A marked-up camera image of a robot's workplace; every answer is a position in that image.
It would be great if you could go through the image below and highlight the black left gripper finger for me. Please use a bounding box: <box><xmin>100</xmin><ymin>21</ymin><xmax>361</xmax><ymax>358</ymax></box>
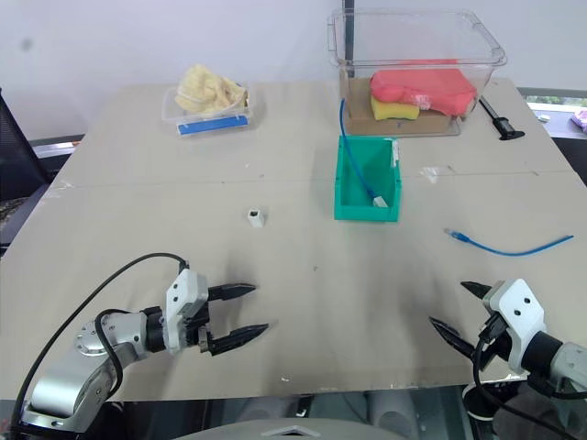
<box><xmin>207</xmin><ymin>282</ymin><xmax>258</xmax><ymax>303</ymax></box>
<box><xmin>209</xmin><ymin>323</ymin><xmax>271</xmax><ymax>358</ymax></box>

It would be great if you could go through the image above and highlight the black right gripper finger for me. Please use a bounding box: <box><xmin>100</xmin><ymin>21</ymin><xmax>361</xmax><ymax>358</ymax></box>
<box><xmin>460</xmin><ymin>280</ymin><xmax>494</xmax><ymax>302</ymax></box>
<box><xmin>427</xmin><ymin>315</ymin><xmax>478</xmax><ymax>362</ymax></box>

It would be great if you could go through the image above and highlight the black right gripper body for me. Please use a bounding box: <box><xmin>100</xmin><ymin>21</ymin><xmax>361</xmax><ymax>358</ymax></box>
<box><xmin>476</xmin><ymin>311</ymin><xmax>515</xmax><ymax>371</ymax></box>

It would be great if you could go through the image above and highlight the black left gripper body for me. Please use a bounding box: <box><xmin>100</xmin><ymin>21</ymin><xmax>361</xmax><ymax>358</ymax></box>
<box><xmin>181</xmin><ymin>287</ymin><xmax>217</xmax><ymax>358</ymax></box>

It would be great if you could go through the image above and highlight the grey robot torso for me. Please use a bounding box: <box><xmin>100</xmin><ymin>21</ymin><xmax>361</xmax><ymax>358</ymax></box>
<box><xmin>172</xmin><ymin>416</ymin><xmax>382</xmax><ymax>440</ymax></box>

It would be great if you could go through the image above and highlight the green plastic bin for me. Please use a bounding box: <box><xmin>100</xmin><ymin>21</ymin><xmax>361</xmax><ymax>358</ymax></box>
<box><xmin>332</xmin><ymin>135</ymin><xmax>404</xmax><ymax>224</ymax></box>

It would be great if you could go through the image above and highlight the blue container lid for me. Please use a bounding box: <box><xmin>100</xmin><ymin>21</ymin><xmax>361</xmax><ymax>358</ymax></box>
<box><xmin>177</xmin><ymin>114</ymin><xmax>251</xmax><ymax>138</ymax></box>

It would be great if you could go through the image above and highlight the black caliper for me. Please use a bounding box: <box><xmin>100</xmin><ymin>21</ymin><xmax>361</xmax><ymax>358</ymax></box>
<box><xmin>478</xmin><ymin>95</ymin><xmax>526</xmax><ymax>142</ymax></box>

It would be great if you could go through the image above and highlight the small clear plastic container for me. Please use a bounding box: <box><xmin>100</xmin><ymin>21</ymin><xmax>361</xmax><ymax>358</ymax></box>
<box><xmin>161</xmin><ymin>81</ymin><xmax>255</xmax><ymax>138</ymax></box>

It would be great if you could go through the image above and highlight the yellow sponge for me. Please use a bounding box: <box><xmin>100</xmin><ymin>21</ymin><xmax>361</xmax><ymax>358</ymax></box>
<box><xmin>371</xmin><ymin>96</ymin><xmax>421</xmax><ymax>123</ymax></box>

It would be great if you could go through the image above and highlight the crumpled yellow cloth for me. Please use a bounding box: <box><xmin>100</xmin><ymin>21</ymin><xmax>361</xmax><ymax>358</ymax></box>
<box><xmin>176</xmin><ymin>64</ymin><xmax>250</xmax><ymax>116</ymax></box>

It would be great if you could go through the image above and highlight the red sponge cloth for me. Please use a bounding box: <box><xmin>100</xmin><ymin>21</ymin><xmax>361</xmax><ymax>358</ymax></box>
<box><xmin>370</xmin><ymin>69</ymin><xmax>477</xmax><ymax>116</ymax></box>

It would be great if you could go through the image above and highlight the brown cardboard piece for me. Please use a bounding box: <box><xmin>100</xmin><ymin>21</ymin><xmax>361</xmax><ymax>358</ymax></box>
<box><xmin>345</xmin><ymin>76</ymin><xmax>460</xmax><ymax>136</ymax></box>

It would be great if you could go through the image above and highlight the large clear plastic bin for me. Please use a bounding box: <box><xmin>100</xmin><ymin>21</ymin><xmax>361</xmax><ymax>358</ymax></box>
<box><xmin>327</xmin><ymin>7</ymin><xmax>508</xmax><ymax>138</ymax></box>

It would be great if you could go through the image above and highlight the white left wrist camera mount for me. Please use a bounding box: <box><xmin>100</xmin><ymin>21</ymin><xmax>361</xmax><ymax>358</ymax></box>
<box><xmin>163</xmin><ymin>269</ymin><xmax>210</xmax><ymax>355</ymax></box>

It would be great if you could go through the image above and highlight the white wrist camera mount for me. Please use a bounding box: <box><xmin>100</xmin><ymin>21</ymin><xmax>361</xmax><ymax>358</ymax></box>
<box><xmin>163</xmin><ymin>269</ymin><xmax>210</xmax><ymax>355</ymax></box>
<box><xmin>481</xmin><ymin>278</ymin><xmax>548</xmax><ymax>373</ymax></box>

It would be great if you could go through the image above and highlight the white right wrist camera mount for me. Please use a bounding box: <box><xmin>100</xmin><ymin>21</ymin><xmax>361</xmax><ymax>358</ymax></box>
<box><xmin>481</xmin><ymin>278</ymin><xmax>548</xmax><ymax>373</ymax></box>

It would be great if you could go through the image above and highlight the blue Ethernet cable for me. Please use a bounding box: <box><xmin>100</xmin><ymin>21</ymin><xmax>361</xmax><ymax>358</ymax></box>
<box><xmin>443</xmin><ymin>226</ymin><xmax>576</xmax><ymax>257</ymax></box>

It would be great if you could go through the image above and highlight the white ring base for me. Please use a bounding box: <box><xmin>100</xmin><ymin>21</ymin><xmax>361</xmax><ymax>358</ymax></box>
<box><xmin>461</xmin><ymin>383</ymin><xmax>497</xmax><ymax>422</ymax></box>

